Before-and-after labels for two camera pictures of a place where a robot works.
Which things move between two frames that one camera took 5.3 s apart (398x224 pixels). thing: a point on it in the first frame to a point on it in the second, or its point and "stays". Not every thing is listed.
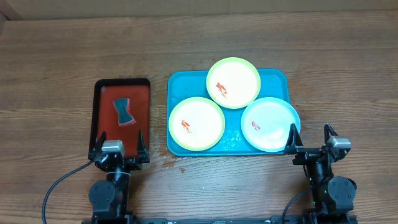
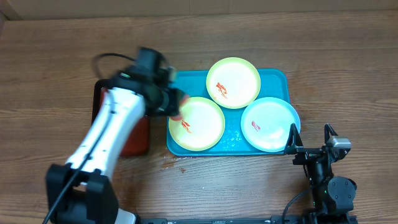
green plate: x=196 y=124 stays
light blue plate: x=266 y=124 stays
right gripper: x=308 y=156 stays
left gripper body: x=132 y=164 to x=162 y=102
